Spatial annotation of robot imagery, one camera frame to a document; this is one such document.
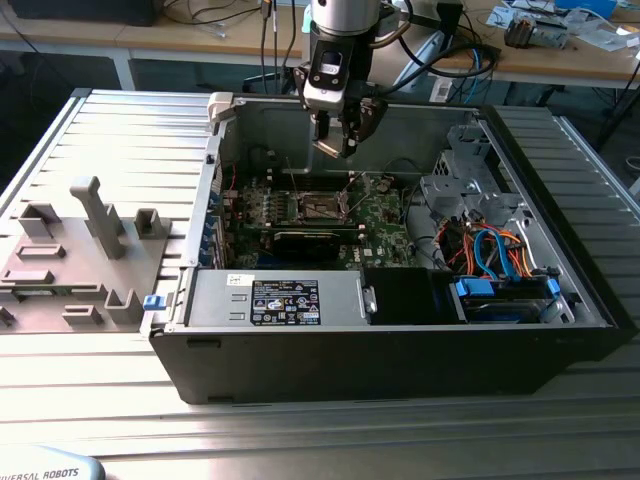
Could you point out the grey parts rack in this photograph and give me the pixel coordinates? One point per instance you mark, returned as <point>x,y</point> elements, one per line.
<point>75,280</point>

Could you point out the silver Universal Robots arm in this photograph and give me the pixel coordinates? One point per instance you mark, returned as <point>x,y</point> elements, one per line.
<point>345,17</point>

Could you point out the grey metal drive cage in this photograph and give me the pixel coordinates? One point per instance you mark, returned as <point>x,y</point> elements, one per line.
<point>450,192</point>

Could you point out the CPU socket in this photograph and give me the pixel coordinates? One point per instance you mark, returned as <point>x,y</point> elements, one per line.
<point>320,207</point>

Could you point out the green motherboard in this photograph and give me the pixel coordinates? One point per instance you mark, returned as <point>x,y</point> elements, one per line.
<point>385,225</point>

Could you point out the grey metal device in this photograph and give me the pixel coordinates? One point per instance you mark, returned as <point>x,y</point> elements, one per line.
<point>550,35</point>

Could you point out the black PC case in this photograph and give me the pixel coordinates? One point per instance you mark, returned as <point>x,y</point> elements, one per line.
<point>350,365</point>

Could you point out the beige case latch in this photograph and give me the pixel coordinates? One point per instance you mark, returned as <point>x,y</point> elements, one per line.
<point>220,106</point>

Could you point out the coin cell battery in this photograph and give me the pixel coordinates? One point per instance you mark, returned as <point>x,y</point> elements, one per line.
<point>384,186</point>

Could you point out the pale blue teach pendant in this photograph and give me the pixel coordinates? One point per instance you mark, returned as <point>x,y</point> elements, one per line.
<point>50,465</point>

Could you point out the wooden desk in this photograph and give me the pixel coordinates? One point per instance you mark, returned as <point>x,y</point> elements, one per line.
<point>150,37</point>
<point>550,62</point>

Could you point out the grey power supply unit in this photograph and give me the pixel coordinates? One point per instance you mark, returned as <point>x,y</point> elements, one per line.
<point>215,300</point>

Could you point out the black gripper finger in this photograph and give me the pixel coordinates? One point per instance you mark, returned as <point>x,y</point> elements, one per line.
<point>324,120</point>
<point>367,120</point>

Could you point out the copper CPU cooler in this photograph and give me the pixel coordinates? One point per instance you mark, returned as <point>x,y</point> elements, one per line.
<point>517,32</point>

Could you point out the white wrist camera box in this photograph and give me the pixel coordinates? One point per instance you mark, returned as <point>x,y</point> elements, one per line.
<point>325,95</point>

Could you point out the black upright box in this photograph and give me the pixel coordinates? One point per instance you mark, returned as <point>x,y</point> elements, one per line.
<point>450,25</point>

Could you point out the blue disk carrier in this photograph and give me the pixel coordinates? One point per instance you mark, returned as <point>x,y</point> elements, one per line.
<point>472,290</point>

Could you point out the blue box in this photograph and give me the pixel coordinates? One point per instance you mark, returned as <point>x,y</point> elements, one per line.
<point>590,5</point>

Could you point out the black graphics card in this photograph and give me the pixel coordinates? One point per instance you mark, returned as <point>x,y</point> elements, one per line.
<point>305,245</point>

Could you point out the silver CPU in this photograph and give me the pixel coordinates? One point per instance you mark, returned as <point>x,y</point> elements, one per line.
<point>330,149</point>

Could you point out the black computer box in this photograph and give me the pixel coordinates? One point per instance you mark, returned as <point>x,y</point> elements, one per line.
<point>75,10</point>

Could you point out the blue case latch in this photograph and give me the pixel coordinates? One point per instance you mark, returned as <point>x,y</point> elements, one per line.
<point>153,303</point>

